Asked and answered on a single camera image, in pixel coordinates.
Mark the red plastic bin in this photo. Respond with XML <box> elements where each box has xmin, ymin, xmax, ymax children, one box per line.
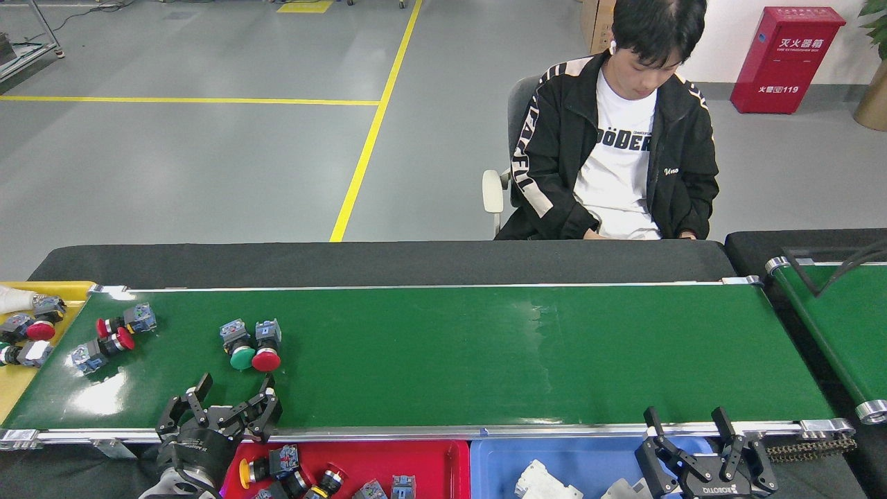
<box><xmin>220</xmin><ymin>440</ymin><xmax>472</xmax><ymax>499</ymax></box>

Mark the person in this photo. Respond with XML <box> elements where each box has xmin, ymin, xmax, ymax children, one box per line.
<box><xmin>493</xmin><ymin>0</ymin><xmax>720</xmax><ymax>241</ymax></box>

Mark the brown cardboard box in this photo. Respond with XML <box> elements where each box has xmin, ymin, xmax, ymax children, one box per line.
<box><xmin>581</xmin><ymin>0</ymin><xmax>617</xmax><ymax>55</ymax></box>

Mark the yellow plastic tray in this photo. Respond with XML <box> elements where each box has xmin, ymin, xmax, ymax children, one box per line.
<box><xmin>0</xmin><ymin>281</ymin><xmax>96</xmax><ymax>423</ymax></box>

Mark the black metal bracket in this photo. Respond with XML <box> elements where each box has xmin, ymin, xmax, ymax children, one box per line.
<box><xmin>782</xmin><ymin>241</ymin><xmax>887</xmax><ymax>299</ymax></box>

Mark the white switch part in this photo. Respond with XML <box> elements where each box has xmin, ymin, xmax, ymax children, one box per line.
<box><xmin>600</xmin><ymin>477</ymin><xmax>653</xmax><ymax>499</ymax></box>
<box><xmin>513</xmin><ymin>459</ymin><xmax>585</xmax><ymax>499</ymax></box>

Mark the white light bulb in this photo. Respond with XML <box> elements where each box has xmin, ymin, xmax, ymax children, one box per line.
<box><xmin>0</xmin><ymin>284</ymin><xmax>37</xmax><ymax>316</ymax></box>

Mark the short green conveyor belt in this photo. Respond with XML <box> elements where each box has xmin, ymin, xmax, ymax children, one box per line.
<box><xmin>766</xmin><ymin>256</ymin><xmax>887</xmax><ymax>425</ymax></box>

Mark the potted plant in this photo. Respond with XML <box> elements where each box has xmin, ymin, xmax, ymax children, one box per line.
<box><xmin>852</xmin><ymin>0</ymin><xmax>887</xmax><ymax>132</ymax></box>

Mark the red fire extinguisher box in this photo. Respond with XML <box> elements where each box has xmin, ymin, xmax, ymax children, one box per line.
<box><xmin>730</xmin><ymin>7</ymin><xmax>848</xmax><ymax>115</ymax></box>

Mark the blue plastic bin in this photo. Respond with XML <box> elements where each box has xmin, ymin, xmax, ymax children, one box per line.
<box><xmin>470</xmin><ymin>435</ymin><xmax>725</xmax><ymax>499</ymax></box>

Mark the long green conveyor belt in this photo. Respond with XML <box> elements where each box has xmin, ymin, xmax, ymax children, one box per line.
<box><xmin>0</xmin><ymin>276</ymin><xmax>857</xmax><ymax>451</ymax></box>

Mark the grey office chair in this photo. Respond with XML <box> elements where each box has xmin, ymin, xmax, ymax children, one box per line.
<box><xmin>482</xmin><ymin>75</ymin><xmax>545</xmax><ymax>236</ymax></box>

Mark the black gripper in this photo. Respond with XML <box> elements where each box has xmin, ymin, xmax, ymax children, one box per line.
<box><xmin>155</xmin><ymin>373</ymin><xmax>283</xmax><ymax>480</ymax></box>
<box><xmin>635</xmin><ymin>407</ymin><xmax>780</xmax><ymax>499</ymax></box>

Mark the silver metal rack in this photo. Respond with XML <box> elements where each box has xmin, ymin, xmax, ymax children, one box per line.
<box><xmin>0</xmin><ymin>0</ymin><xmax>65</xmax><ymax>84</ymax></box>

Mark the black drive chain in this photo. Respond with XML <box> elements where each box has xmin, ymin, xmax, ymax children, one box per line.
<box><xmin>766</xmin><ymin>435</ymin><xmax>859</xmax><ymax>464</ymax></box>

